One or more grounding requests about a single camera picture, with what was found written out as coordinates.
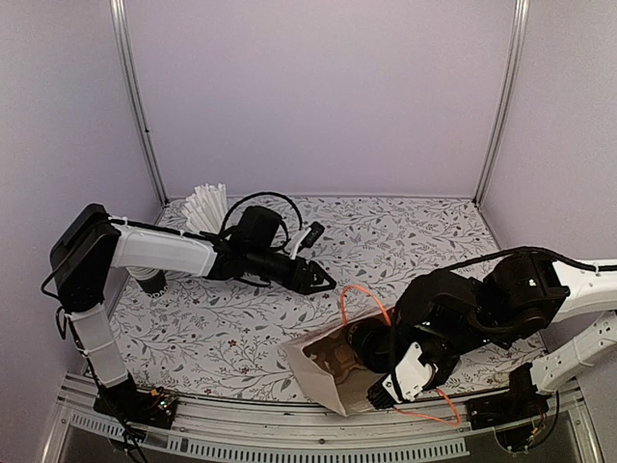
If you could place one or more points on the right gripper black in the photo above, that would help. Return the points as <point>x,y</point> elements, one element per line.
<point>388,342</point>

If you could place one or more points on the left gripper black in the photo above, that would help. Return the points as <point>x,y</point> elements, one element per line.
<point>304,286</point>

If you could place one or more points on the paper takeout bag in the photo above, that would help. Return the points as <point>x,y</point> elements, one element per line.
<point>329,373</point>

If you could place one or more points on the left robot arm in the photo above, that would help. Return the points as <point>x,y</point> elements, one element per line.
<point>258,245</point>

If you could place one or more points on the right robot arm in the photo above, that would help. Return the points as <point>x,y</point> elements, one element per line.
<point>496,299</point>

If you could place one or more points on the floral table mat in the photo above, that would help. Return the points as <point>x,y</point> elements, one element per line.
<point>225,338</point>

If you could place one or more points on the bundle of wrapped straws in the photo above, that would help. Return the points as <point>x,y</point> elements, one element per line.
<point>206,208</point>

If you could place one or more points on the stack of paper cups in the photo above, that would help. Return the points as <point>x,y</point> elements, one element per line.
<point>152,281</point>

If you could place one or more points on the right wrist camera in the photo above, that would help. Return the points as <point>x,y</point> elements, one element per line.
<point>409,378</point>

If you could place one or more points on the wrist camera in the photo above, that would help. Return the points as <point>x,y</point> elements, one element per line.
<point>304,238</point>
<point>409,378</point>

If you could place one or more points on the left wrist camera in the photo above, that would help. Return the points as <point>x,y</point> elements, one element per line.
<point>304,238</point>

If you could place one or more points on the front aluminium rail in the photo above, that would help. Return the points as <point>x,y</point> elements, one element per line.
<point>216,429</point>

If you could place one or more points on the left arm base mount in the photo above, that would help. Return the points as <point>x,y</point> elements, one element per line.
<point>156,407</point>

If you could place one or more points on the right aluminium frame post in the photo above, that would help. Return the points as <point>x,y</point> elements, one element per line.
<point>512,66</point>

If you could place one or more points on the aluminium frame post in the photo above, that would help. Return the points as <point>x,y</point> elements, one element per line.
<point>512,66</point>
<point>130,76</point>

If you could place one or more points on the left aluminium frame post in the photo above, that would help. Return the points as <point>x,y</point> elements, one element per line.
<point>130,76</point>

